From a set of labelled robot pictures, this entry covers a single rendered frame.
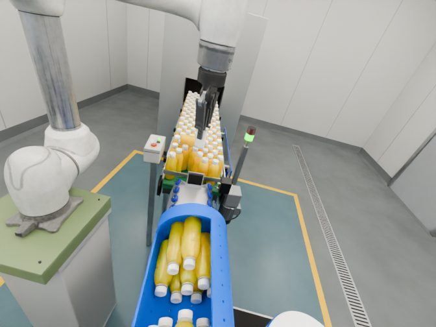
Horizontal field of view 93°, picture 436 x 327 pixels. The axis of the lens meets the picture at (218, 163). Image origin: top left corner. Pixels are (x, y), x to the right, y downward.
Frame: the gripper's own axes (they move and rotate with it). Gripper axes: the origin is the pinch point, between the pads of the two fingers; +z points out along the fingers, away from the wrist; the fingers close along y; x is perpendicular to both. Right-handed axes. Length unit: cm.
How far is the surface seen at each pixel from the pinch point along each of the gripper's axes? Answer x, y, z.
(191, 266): -10.3, -18.1, 36.3
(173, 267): -4.8, -19.2, 39.5
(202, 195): 5, 39, 59
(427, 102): -272, 420, 6
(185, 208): -0.2, -3.2, 28.6
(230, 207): -13, 58, 78
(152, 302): -2, -27, 50
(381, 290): -181, 108, 155
